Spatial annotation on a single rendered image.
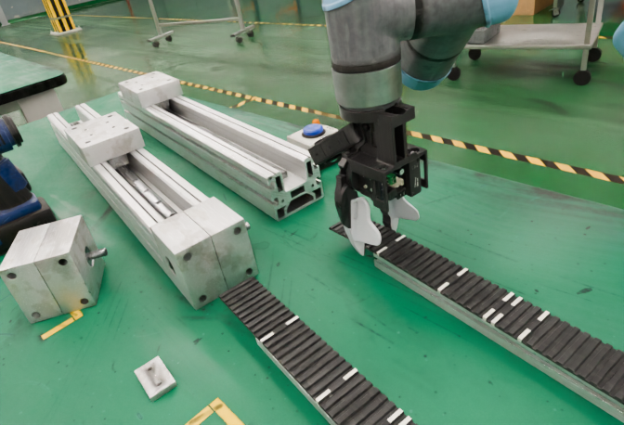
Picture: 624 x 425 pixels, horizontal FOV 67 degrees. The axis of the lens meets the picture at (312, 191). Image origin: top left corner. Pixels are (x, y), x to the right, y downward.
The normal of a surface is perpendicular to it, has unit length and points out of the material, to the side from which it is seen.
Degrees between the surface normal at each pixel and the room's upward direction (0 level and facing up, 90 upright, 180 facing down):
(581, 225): 0
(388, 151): 90
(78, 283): 90
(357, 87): 90
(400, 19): 104
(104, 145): 90
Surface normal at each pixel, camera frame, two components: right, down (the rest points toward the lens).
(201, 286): 0.60, 0.32
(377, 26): 0.25, 0.53
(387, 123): -0.79, 0.41
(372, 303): -0.15, -0.85
